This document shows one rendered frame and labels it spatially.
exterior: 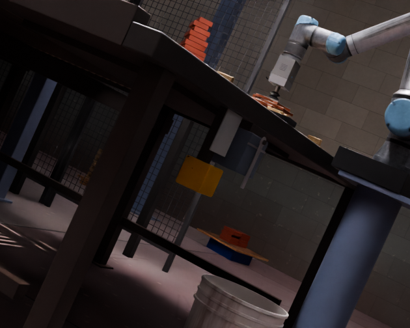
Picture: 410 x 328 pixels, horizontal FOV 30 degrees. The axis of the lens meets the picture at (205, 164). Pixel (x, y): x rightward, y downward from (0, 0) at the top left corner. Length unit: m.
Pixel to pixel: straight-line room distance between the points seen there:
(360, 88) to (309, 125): 0.62
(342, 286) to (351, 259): 0.10
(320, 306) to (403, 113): 0.72
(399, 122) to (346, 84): 5.15
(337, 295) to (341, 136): 5.01
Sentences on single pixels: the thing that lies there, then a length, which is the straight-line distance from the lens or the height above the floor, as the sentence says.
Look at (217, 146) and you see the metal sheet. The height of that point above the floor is 0.75.
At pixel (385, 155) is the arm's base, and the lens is 2.72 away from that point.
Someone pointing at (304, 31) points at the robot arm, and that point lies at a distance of 2.78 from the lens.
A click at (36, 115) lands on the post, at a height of 0.53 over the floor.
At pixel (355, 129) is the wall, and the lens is 7.60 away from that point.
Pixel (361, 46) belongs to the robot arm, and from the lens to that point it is 2.86.
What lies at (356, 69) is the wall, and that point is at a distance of 7.75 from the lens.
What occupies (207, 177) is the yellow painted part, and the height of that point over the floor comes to 0.67.
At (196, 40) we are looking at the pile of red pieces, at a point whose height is 1.20.
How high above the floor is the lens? 0.71
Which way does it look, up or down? level
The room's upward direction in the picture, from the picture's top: 24 degrees clockwise
